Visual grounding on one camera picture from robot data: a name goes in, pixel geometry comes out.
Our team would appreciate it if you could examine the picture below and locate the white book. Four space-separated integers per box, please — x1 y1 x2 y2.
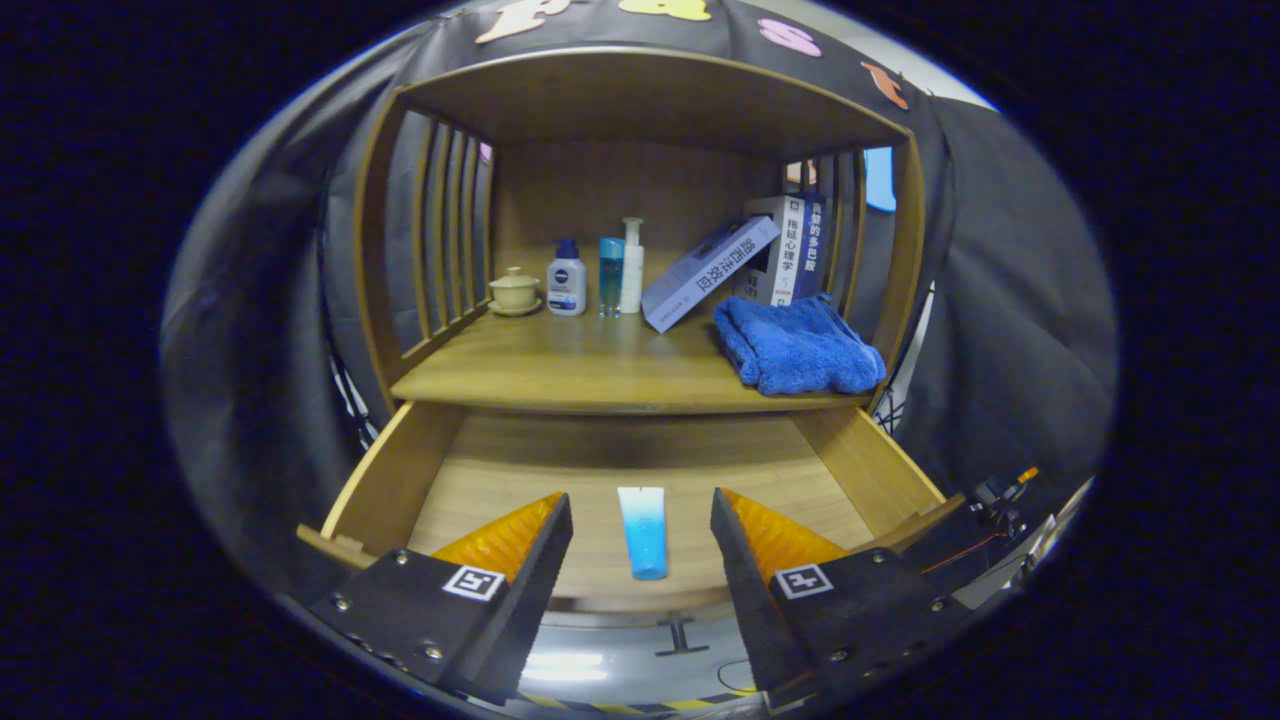
742 196 806 307

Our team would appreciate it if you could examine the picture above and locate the wooden countertop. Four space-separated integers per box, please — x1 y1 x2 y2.
392 300 881 416

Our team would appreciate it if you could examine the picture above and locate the wooden cabinet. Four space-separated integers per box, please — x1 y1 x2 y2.
350 45 931 421

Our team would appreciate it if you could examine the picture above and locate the beige lidded teacup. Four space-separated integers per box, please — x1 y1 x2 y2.
488 266 543 318

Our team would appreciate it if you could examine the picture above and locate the white pump bottle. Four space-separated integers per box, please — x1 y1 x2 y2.
620 217 645 315

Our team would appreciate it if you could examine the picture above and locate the black and orange gripper device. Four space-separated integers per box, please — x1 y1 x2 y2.
965 465 1043 546

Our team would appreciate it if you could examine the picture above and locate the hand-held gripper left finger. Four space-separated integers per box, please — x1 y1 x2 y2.
300 492 574 706

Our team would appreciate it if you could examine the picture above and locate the white bottle with blue cap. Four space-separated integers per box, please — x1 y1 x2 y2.
547 238 588 317

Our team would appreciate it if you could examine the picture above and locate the wooden drawer with black knob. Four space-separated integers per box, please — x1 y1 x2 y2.
297 400 966 616

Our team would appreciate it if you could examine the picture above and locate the clear teal bottle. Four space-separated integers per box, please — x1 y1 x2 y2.
599 237 626 319

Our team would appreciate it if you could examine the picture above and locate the blue squeeze tube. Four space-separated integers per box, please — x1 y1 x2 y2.
617 486 669 581

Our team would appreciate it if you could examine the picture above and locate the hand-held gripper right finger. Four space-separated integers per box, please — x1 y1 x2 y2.
710 488 976 713

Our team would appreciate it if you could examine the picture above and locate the blue folded towel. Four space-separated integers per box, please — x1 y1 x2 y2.
712 294 888 397

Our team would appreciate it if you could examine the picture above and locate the lavender book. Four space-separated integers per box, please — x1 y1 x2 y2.
641 215 781 334

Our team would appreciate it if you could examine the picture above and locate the black backdrop cloth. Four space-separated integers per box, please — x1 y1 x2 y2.
160 0 1119 601

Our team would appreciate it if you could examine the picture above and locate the dark blue book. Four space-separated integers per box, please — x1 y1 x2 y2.
800 193 831 301

